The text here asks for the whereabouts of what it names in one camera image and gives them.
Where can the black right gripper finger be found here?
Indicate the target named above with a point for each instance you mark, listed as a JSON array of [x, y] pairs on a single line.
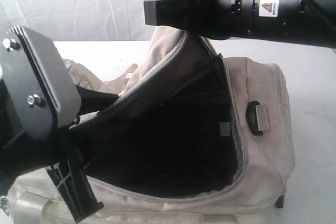
[[181, 14]]

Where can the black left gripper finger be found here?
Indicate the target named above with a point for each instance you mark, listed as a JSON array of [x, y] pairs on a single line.
[[71, 182], [93, 101]]

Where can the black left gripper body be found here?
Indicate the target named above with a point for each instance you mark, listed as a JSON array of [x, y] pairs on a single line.
[[26, 150]]

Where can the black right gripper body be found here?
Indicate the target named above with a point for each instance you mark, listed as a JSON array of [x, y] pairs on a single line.
[[221, 19]]

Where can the black marker pen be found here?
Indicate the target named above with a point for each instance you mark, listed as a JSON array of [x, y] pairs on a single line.
[[280, 202]]

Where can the cream fabric duffel bag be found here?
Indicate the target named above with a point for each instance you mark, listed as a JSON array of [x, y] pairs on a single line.
[[194, 137]]

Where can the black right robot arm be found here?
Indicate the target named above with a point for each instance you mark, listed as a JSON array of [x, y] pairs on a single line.
[[305, 22]]

